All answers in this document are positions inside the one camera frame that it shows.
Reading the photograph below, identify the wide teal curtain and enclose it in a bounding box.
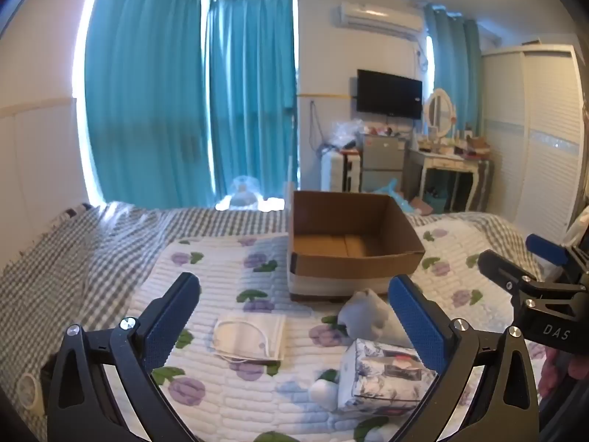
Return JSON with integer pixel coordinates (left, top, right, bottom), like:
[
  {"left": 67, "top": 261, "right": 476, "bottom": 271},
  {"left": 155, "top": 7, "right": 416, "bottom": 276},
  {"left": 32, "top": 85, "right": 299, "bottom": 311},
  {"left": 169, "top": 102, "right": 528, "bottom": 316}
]
[{"left": 84, "top": 0, "right": 206, "bottom": 209}]

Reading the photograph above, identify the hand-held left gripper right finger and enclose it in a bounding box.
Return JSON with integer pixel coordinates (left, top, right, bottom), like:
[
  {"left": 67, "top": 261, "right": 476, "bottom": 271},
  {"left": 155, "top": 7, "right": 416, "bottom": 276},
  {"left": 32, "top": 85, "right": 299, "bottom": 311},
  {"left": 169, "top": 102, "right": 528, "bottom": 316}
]
[{"left": 388, "top": 275, "right": 540, "bottom": 442}]

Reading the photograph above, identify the blue plastic bag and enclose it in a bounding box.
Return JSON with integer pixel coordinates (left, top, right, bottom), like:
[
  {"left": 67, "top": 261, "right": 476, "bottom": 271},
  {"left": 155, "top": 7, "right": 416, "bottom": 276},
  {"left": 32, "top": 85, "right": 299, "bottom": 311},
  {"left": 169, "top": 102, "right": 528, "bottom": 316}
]
[{"left": 370, "top": 179, "right": 420, "bottom": 215}]

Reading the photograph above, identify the white floral quilted blanket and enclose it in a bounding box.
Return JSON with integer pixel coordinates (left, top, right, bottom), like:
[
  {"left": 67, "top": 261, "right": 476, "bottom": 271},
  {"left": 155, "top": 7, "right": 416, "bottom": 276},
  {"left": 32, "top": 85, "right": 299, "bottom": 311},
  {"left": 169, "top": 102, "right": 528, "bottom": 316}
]
[{"left": 106, "top": 214, "right": 553, "bottom": 442}]

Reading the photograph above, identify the black wall television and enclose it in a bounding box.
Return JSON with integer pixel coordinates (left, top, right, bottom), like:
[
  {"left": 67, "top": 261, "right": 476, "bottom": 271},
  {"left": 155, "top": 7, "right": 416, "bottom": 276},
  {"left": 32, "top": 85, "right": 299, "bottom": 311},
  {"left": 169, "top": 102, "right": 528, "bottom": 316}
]
[{"left": 356, "top": 69, "right": 423, "bottom": 120}]

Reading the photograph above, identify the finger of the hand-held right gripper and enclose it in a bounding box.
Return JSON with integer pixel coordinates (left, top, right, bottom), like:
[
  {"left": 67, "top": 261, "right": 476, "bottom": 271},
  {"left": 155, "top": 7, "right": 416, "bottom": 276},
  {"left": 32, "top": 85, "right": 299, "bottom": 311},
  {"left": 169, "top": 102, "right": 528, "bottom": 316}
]
[
  {"left": 477, "top": 249, "right": 544, "bottom": 302},
  {"left": 526, "top": 234, "right": 579, "bottom": 268}
]

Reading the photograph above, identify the hanging cable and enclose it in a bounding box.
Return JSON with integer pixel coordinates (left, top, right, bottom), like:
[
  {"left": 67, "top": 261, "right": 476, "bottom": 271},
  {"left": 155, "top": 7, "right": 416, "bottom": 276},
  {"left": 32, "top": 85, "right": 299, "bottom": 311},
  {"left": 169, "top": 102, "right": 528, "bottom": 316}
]
[{"left": 310, "top": 100, "right": 324, "bottom": 150}]

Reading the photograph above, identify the white sliding wardrobe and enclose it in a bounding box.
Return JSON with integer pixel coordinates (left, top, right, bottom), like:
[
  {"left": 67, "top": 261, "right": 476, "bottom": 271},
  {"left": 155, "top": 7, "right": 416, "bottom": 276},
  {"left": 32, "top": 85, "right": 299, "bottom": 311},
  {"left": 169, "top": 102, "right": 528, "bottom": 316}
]
[{"left": 481, "top": 45, "right": 588, "bottom": 245}]

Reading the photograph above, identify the floral tissue pack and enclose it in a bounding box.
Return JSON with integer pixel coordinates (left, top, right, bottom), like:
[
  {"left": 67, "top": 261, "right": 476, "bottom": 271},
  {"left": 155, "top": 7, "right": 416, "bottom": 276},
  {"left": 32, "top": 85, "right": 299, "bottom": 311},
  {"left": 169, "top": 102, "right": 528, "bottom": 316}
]
[{"left": 337, "top": 338, "right": 438, "bottom": 417}]

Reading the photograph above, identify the white dressing table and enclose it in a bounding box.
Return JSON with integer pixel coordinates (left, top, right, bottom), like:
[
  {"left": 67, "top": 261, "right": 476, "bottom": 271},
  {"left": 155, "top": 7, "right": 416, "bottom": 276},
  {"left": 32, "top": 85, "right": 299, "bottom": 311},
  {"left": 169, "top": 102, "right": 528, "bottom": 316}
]
[{"left": 405, "top": 147, "right": 489, "bottom": 215}]

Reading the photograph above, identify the white suitcase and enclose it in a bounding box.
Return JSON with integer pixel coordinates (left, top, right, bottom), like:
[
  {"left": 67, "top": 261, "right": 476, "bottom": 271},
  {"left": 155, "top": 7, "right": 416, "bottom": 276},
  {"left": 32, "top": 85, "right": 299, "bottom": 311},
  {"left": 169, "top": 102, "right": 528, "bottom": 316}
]
[{"left": 321, "top": 151, "right": 363, "bottom": 193}]

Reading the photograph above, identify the grey sock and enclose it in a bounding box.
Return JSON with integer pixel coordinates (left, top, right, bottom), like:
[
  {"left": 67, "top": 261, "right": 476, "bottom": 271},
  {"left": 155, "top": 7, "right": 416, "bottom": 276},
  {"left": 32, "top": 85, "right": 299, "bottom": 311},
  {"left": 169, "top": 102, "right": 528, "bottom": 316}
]
[{"left": 338, "top": 288, "right": 415, "bottom": 348}]

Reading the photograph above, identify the water jug in plastic bag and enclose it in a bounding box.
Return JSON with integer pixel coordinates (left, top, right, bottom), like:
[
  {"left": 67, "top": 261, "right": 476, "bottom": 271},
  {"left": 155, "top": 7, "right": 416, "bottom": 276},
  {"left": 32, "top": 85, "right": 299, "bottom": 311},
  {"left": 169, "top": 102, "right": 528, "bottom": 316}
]
[{"left": 216, "top": 176, "right": 286, "bottom": 213}]

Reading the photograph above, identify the person's right hand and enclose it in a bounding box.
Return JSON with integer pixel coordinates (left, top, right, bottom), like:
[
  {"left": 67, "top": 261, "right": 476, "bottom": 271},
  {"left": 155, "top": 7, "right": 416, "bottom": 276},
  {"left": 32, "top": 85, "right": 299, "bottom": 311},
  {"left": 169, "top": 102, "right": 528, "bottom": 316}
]
[{"left": 540, "top": 347, "right": 586, "bottom": 399}]

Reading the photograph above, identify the narrow teal curtain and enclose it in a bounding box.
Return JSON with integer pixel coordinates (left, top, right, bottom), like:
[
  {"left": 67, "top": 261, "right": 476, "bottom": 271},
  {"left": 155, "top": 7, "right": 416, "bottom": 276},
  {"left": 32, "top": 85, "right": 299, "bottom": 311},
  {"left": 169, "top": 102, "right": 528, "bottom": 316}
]
[{"left": 423, "top": 4, "right": 482, "bottom": 141}]

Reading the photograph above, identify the grey checked bed sheet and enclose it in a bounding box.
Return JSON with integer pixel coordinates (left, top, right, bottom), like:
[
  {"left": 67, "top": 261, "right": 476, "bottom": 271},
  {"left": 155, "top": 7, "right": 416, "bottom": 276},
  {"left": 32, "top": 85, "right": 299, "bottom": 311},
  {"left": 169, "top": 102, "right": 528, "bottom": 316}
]
[{"left": 0, "top": 201, "right": 546, "bottom": 424}]

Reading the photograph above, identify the brown cardboard box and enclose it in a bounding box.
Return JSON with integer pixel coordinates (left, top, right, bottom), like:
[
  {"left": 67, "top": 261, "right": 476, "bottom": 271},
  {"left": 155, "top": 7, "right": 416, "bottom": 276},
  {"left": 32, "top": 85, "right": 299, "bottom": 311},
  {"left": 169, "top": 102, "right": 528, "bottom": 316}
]
[{"left": 286, "top": 190, "right": 426, "bottom": 304}]

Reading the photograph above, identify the clear plastic bag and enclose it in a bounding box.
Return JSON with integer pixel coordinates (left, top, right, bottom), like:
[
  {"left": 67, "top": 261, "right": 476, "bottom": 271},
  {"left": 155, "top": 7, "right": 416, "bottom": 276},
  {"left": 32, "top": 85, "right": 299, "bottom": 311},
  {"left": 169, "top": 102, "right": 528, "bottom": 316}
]
[{"left": 324, "top": 119, "right": 366, "bottom": 152}]

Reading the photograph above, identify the grey mini fridge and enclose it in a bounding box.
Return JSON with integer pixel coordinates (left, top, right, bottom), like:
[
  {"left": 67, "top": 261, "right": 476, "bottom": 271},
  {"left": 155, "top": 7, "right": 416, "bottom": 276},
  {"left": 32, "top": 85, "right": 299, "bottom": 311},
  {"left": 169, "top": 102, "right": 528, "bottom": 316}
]
[{"left": 361, "top": 133, "right": 409, "bottom": 193}]

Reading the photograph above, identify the teal window curtain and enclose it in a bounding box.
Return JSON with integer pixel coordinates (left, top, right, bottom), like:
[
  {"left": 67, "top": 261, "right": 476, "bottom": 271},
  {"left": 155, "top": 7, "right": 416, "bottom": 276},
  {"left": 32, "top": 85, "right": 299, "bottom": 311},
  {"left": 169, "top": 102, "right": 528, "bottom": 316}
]
[{"left": 205, "top": 0, "right": 296, "bottom": 209}]

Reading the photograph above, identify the pile of dresser items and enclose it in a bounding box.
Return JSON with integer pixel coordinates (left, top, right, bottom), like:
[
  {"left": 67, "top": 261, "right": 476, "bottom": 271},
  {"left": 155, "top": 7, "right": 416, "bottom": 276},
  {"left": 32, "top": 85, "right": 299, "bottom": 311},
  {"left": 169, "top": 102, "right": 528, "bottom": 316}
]
[{"left": 416, "top": 122, "right": 492, "bottom": 159}]

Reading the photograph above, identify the white oval vanity mirror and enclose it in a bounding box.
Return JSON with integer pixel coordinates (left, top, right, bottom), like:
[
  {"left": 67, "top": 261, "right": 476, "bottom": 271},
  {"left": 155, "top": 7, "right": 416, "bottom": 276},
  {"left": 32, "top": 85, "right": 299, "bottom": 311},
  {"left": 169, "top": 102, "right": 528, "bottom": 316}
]
[{"left": 424, "top": 88, "right": 457, "bottom": 140}]

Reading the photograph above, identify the white pom-pom ball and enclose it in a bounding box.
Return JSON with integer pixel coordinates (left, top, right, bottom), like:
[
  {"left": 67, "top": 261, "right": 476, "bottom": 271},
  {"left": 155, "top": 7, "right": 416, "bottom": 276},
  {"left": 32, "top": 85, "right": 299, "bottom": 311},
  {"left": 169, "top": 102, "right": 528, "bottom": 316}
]
[{"left": 308, "top": 380, "right": 340, "bottom": 410}]

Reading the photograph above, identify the white air conditioner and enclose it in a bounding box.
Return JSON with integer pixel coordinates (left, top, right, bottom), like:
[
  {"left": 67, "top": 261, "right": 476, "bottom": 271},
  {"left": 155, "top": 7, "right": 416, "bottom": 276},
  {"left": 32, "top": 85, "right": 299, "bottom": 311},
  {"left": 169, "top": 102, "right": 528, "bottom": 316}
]
[{"left": 332, "top": 2, "right": 423, "bottom": 40}]

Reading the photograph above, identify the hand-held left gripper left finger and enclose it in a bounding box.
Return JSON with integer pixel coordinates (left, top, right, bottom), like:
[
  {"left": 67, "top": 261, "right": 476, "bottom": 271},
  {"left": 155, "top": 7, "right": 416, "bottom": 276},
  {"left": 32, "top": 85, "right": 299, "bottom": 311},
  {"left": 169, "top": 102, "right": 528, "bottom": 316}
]
[{"left": 47, "top": 271, "right": 202, "bottom": 442}]

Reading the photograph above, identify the white face mask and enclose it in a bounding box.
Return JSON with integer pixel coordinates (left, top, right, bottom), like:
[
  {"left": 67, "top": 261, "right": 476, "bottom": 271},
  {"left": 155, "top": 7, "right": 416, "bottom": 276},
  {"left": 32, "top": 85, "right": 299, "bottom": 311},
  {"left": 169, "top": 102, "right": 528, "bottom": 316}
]
[{"left": 212, "top": 314, "right": 287, "bottom": 362}]

